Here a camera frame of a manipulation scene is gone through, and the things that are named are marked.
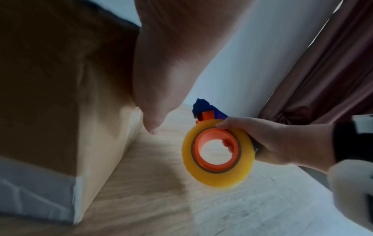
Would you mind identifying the brown curtain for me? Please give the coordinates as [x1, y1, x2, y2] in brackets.
[259, 0, 373, 126]

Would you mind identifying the blue orange tape dispenser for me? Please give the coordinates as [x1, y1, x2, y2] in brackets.
[191, 98, 260, 172]

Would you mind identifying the person's right hand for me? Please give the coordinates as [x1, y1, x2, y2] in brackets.
[216, 116, 336, 173]

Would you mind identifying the brown cardboard box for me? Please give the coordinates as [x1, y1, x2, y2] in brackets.
[0, 0, 145, 225]

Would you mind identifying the yellow packing tape roll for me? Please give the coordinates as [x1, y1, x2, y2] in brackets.
[182, 119, 256, 188]

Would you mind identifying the black wrist strap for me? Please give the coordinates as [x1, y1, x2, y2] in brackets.
[332, 121, 373, 163]

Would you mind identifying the white packing tape strip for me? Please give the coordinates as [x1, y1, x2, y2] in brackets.
[0, 156, 80, 225]

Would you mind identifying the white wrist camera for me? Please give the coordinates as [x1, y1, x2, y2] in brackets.
[327, 158, 373, 231]

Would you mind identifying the person's left hand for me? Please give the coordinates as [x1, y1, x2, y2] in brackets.
[132, 0, 258, 136]

